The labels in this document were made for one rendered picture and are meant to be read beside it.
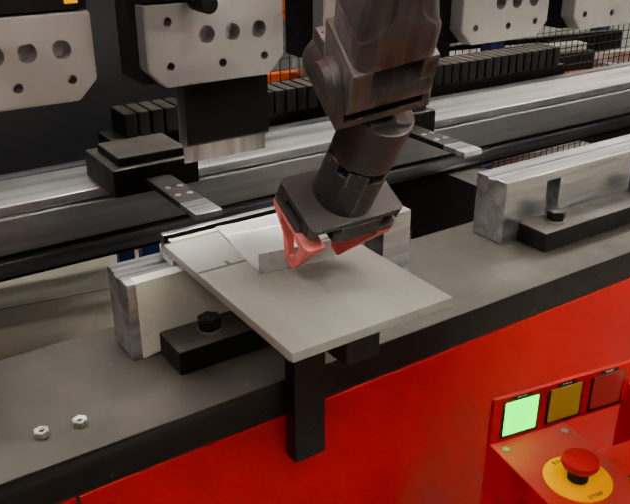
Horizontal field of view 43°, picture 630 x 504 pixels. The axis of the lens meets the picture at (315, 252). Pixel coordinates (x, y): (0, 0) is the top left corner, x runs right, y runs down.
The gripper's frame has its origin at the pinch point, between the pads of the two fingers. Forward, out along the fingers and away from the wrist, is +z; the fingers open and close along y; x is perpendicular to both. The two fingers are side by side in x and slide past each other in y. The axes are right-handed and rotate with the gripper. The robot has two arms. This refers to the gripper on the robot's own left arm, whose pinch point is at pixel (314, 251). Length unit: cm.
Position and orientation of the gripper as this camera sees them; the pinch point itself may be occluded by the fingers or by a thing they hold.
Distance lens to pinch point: 79.5
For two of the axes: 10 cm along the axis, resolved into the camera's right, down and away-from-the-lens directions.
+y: -8.3, 2.4, -4.9
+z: -2.8, 5.9, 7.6
